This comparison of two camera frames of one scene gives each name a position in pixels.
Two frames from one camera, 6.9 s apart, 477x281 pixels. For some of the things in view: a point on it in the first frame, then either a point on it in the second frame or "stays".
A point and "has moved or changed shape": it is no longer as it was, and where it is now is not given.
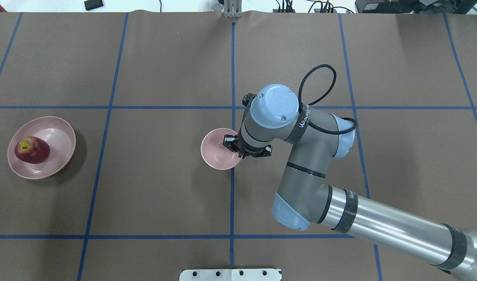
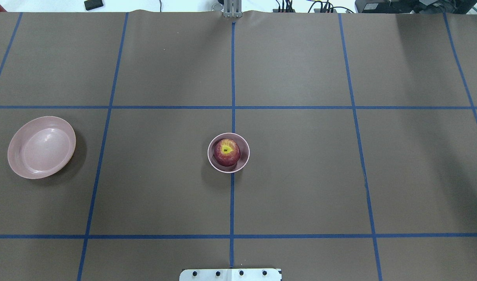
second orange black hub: x=324 y=10 stays
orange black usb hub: x=283 y=11 stays
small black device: x=91 y=4 stays
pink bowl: x=215 y=153 has moved or changed shape
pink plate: x=60 y=138 stays
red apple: x=32 y=150 to x=227 y=152
